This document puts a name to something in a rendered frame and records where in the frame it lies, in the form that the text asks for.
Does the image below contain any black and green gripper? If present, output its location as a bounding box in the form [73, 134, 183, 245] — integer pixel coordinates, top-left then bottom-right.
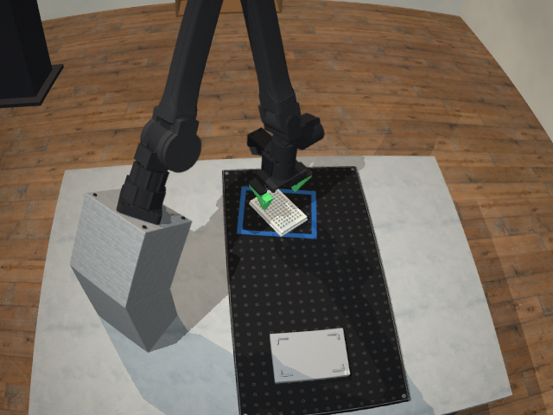
[249, 155, 312, 210]

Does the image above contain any blue rectangular tape outline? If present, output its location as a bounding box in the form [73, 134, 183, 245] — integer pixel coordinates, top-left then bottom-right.
[237, 187, 317, 239]

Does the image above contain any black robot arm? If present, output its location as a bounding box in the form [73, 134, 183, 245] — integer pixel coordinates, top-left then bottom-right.
[117, 0, 324, 225]

